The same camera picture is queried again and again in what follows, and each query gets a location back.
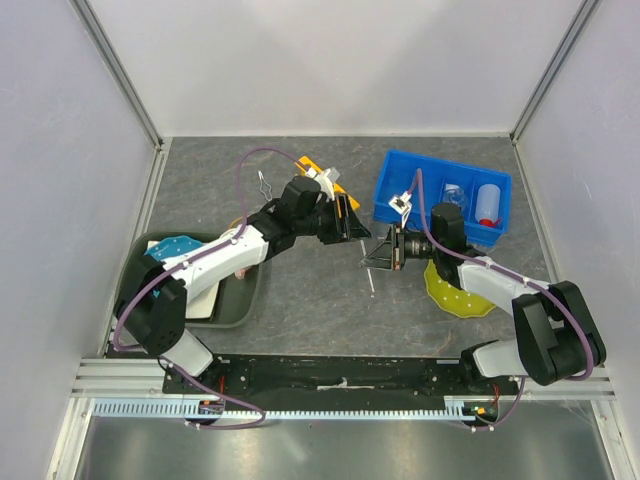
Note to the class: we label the dark green tray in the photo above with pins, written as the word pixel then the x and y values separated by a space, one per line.
pixel 236 297

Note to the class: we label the blue plastic bin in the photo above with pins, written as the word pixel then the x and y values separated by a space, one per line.
pixel 424 177

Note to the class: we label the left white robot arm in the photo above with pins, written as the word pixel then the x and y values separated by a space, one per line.
pixel 153 296

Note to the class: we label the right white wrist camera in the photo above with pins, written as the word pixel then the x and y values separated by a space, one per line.
pixel 402 205

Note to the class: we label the slotted cable duct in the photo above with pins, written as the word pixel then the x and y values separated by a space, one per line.
pixel 197 409

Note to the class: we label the white cup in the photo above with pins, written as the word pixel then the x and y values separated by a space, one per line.
pixel 231 232

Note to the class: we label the plastic wash bottle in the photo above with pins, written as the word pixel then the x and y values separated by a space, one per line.
pixel 487 205

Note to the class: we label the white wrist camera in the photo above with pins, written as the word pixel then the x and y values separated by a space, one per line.
pixel 402 205
pixel 326 179

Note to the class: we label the metal crucible tongs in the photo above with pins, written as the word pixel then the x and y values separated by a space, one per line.
pixel 264 187

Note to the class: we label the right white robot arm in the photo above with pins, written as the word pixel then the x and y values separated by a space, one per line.
pixel 555 334

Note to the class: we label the clear glass beaker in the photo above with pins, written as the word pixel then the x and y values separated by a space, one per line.
pixel 456 195

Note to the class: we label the blue dotted plate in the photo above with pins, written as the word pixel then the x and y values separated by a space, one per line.
pixel 170 247

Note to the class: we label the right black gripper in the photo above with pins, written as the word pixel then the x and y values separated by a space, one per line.
pixel 391 253

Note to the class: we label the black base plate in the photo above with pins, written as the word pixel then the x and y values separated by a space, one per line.
pixel 272 382

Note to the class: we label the yellow test tube rack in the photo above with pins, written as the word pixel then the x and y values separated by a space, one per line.
pixel 309 168

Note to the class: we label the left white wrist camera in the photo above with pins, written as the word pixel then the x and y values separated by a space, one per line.
pixel 326 179

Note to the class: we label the green dotted plate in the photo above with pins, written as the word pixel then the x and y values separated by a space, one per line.
pixel 452 300

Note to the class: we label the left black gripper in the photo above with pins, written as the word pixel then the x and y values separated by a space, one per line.
pixel 350 226

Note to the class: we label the glass stirring rod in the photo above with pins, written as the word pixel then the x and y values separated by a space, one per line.
pixel 367 269

